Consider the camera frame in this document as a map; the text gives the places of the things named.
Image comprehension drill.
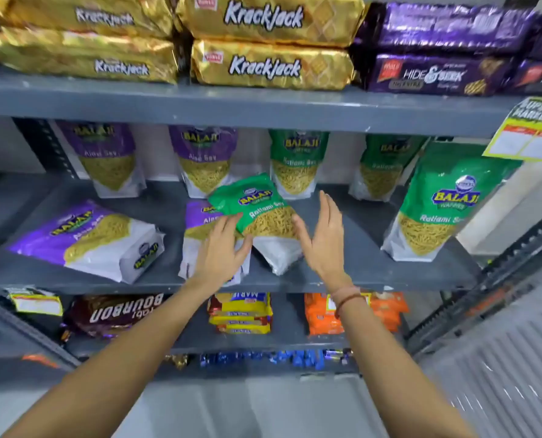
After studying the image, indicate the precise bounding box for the row of blue wrapped sweets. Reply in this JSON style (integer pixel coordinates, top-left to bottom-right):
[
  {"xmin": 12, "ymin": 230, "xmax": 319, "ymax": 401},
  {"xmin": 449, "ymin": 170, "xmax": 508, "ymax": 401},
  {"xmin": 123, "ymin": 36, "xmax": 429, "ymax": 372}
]
[{"xmin": 200, "ymin": 349, "xmax": 351, "ymax": 371}]

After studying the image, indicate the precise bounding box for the brown thread wristband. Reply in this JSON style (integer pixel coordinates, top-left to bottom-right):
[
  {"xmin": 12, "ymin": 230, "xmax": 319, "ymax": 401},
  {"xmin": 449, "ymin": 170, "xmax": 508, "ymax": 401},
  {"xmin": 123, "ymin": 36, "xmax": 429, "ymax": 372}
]
[{"xmin": 330, "ymin": 286, "xmax": 367, "ymax": 320}]

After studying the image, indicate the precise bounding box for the yellow shelf price label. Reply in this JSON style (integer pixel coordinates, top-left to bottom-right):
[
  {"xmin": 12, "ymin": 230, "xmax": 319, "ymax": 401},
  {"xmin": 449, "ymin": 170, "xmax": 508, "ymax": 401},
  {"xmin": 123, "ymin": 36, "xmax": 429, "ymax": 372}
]
[{"xmin": 5, "ymin": 287, "xmax": 64, "ymax": 317}]

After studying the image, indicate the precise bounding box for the orange biscuit packet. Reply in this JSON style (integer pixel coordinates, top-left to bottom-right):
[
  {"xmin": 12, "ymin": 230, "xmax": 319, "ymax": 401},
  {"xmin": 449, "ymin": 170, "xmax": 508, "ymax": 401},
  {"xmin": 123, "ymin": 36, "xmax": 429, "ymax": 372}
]
[
  {"xmin": 304, "ymin": 293, "xmax": 345, "ymax": 336},
  {"xmin": 368, "ymin": 292, "xmax": 410, "ymax": 333}
]

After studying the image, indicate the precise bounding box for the gold biscuit packet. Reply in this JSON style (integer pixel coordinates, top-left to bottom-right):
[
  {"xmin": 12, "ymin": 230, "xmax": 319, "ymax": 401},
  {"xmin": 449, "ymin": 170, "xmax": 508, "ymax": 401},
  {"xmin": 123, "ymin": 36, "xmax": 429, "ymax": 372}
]
[
  {"xmin": 191, "ymin": 38, "xmax": 357, "ymax": 91},
  {"xmin": 0, "ymin": 28, "xmax": 180, "ymax": 85},
  {"xmin": 0, "ymin": 0, "xmax": 177, "ymax": 38},
  {"xmin": 176, "ymin": 0, "xmax": 366, "ymax": 49}
]

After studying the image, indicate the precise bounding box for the white ribbed panel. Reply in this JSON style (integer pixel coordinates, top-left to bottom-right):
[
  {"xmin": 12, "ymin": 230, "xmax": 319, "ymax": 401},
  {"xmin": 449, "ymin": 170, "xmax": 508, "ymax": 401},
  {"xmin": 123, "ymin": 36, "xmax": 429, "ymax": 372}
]
[{"xmin": 419, "ymin": 276, "xmax": 542, "ymax": 438}]

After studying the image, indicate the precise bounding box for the dark metal rack frame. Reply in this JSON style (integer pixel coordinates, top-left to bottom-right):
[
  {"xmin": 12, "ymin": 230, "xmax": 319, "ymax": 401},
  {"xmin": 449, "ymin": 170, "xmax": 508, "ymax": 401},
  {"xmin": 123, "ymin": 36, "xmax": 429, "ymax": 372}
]
[{"xmin": 405, "ymin": 203, "xmax": 542, "ymax": 357}]

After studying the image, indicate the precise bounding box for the person's left forearm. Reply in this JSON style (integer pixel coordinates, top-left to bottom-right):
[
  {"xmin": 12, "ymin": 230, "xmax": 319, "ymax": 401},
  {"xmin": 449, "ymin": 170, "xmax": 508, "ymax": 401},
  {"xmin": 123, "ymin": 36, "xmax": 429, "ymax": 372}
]
[{"xmin": 2, "ymin": 276, "xmax": 231, "ymax": 438}]

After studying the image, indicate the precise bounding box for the grey metal shelf rack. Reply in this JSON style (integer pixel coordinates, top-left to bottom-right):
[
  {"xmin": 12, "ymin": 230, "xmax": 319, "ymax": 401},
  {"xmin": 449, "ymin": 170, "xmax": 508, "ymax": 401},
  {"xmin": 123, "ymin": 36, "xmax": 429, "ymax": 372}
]
[{"xmin": 0, "ymin": 64, "xmax": 534, "ymax": 379}]

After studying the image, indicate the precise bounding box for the yellow hanging price sign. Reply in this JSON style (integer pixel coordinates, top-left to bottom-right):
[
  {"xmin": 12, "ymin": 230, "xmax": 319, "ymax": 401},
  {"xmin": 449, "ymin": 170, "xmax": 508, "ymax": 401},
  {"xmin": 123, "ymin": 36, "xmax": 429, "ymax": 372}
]
[{"xmin": 483, "ymin": 96, "xmax": 542, "ymax": 163}]

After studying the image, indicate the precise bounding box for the person's right forearm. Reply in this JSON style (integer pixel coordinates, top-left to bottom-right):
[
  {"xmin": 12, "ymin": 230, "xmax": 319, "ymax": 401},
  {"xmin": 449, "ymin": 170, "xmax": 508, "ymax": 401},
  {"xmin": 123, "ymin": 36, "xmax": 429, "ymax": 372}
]
[{"xmin": 329, "ymin": 287, "xmax": 478, "ymax": 438}]

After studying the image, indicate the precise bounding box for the person's left hand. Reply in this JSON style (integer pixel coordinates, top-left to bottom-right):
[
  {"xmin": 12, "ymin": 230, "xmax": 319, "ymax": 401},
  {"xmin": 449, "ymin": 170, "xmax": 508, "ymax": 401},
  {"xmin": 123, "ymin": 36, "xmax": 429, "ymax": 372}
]
[{"xmin": 191, "ymin": 213, "xmax": 254, "ymax": 288}]

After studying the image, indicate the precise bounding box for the green snack packet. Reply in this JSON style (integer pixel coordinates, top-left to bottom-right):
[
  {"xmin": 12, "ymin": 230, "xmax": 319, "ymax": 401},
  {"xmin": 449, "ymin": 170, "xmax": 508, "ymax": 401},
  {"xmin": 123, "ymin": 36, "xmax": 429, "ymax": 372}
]
[
  {"xmin": 381, "ymin": 141, "xmax": 523, "ymax": 263},
  {"xmin": 348, "ymin": 134, "xmax": 429, "ymax": 202},
  {"xmin": 268, "ymin": 129, "xmax": 330, "ymax": 200},
  {"xmin": 207, "ymin": 172, "xmax": 305, "ymax": 276}
]

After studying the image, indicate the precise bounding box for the brown biscuit packet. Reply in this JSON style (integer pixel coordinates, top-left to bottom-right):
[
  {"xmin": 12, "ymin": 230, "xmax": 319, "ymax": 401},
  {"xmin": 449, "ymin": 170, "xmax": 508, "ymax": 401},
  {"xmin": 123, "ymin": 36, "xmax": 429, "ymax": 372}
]
[{"xmin": 62, "ymin": 294, "xmax": 165, "ymax": 339}]

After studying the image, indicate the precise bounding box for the person's right hand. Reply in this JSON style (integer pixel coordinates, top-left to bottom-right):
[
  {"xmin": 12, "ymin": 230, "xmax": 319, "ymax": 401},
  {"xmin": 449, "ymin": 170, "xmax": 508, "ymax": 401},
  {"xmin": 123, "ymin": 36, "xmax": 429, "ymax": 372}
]
[{"xmin": 291, "ymin": 190, "xmax": 353, "ymax": 295}]

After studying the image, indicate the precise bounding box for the yellow biscuit packet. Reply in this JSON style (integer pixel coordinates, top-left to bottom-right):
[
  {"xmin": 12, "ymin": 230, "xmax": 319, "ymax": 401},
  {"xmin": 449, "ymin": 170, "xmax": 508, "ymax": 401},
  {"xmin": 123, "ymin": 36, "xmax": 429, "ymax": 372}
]
[
  {"xmin": 209, "ymin": 315, "xmax": 272, "ymax": 326},
  {"xmin": 215, "ymin": 323, "xmax": 272, "ymax": 335},
  {"xmin": 206, "ymin": 293, "xmax": 274, "ymax": 318}
]

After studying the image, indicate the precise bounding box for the purple snack packet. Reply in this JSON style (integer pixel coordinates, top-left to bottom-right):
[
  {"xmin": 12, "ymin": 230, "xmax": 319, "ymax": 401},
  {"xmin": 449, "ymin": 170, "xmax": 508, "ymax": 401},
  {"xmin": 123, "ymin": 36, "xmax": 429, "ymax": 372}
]
[
  {"xmin": 8, "ymin": 200, "xmax": 166, "ymax": 284},
  {"xmin": 178, "ymin": 200, "xmax": 252, "ymax": 287},
  {"xmin": 169, "ymin": 125, "xmax": 239, "ymax": 199},
  {"xmin": 58, "ymin": 122, "xmax": 147, "ymax": 199}
]

